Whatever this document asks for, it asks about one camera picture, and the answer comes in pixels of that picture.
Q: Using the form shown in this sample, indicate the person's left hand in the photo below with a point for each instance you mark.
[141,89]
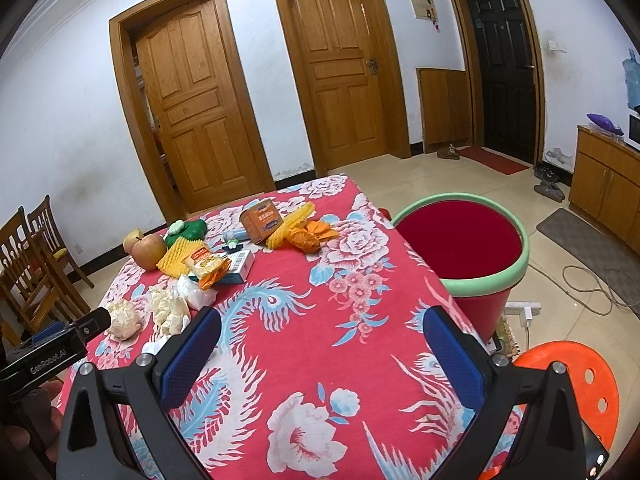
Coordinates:
[34,415]

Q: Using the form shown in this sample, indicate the left wooden door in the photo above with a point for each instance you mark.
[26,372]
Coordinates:
[187,106]

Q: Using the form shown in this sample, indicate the purple bag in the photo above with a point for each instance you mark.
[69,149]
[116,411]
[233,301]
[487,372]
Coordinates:
[605,124]

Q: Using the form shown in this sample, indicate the black entrance door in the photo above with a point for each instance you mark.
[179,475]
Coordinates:
[502,58]

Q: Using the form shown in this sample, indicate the white power strip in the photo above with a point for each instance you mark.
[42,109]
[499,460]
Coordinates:
[525,311]

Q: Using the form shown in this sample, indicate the red bucket green rim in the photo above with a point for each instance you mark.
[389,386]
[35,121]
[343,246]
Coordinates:
[478,248]

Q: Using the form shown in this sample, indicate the green clover-shaped container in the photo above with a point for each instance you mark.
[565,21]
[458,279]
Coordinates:
[189,230]

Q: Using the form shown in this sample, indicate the light blue plastic toy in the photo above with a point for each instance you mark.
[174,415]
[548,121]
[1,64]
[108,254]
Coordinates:
[240,235]

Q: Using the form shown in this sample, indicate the wall fuse box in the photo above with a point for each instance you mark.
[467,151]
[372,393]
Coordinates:
[426,10]

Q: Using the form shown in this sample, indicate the brown shoe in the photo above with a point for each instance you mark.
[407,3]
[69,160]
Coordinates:
[448,152]

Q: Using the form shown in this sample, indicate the clear plastic bag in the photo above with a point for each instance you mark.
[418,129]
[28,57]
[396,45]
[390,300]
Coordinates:
[191,292]

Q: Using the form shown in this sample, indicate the small green blue toy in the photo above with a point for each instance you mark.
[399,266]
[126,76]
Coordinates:
[232,246]

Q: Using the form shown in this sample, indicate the yellow pear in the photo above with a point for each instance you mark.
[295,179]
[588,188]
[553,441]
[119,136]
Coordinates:
[131,239]

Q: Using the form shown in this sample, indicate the yellow foam fruit net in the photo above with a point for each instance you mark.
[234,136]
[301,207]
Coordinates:
[172,263]

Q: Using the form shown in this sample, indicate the orange peel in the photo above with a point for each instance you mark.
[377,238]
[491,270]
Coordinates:
[310,235]

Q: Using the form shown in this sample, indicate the wooden wall panel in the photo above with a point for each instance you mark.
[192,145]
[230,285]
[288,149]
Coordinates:
[445,102]

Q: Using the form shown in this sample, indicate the red door mat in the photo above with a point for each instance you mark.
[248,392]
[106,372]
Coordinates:
[492,160]

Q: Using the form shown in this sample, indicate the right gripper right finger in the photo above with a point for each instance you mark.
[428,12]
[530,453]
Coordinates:
[549,443]

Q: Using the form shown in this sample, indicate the grey shoes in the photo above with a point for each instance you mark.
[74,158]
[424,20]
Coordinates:
[548,184]

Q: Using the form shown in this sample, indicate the orange cardboard box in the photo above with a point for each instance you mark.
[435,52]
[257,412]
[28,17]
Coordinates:
[261,220]

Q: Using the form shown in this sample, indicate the middle wooden door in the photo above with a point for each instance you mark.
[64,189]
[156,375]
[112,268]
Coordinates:
[347,74]

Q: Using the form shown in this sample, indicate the white blue carton box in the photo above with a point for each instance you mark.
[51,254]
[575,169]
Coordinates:
[240,264]

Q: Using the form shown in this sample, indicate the white tissue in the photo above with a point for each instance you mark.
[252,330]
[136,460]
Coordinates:
[170,311]

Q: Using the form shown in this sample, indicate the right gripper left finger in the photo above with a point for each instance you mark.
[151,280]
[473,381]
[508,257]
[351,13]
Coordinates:
[94,443]

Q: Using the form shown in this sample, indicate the grey floor mat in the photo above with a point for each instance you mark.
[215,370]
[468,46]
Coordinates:
[615,267]

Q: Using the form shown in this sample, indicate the orange snack packet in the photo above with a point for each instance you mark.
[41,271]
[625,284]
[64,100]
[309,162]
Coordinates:
[207,266]

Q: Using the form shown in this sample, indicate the wooden chair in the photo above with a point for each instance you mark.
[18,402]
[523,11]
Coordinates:
[33,284]
[41,220]

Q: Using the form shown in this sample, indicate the white microwave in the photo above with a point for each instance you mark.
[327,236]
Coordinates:
[632,137]

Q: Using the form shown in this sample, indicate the books under bucket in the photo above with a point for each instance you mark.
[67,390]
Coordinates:
[503,341]

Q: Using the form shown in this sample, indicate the wooden door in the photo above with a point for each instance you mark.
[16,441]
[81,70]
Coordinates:
[347,74]
[187,106]

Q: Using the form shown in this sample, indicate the orange plastic stool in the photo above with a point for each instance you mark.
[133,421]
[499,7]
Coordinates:
[595,391]

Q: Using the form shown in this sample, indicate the smartphone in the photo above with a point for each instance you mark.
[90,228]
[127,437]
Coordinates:
[596,455]

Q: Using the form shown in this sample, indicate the wooden sideboard cabinet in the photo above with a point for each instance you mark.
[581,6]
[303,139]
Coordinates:
[605,184]

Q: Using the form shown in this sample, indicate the red apple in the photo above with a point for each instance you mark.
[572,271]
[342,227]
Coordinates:
[148,250]

